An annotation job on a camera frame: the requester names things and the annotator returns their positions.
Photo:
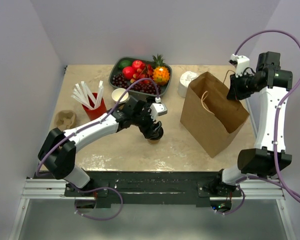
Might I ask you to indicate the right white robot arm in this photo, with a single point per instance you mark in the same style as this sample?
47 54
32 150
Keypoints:
271 83

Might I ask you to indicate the brown paper coffee cup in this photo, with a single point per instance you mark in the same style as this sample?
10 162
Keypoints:
154 141

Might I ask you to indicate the red plastic cup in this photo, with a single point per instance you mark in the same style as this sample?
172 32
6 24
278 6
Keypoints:
95 113

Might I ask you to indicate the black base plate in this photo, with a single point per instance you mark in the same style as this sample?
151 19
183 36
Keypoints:
152 188

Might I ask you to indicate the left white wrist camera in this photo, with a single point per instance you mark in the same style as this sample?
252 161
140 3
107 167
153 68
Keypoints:
157 108

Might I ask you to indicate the brown paper bag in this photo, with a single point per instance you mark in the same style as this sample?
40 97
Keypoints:
212 119

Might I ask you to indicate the aluminium rail frame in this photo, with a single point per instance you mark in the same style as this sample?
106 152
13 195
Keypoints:
260 213

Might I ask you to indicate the orange spiky fruit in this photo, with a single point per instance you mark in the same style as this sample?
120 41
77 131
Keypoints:
161 75

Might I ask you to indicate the red apple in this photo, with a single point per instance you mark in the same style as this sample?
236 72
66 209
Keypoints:
138 64
128 72

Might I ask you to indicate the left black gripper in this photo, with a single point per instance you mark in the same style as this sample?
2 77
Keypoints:
148 132

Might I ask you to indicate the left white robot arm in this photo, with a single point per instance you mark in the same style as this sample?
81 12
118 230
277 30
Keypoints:
58 152

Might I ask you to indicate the green lime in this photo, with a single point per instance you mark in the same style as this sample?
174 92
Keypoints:
124 63

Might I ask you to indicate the brown paper cups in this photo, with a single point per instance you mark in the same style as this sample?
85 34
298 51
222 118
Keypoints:
118 97

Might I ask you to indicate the dark grape bunch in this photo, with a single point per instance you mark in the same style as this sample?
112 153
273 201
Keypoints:
145 86

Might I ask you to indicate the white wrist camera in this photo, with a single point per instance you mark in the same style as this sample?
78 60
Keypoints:
241 64
157 108

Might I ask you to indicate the white napkin wrapped cup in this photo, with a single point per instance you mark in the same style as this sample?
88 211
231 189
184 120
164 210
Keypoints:
185 79

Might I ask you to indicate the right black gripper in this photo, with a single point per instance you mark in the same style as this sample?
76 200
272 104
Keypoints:
235 93

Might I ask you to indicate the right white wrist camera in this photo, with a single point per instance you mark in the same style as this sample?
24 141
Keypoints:
241 64

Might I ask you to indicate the dark green fruit tray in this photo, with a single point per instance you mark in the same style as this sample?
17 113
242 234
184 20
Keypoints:
154 63

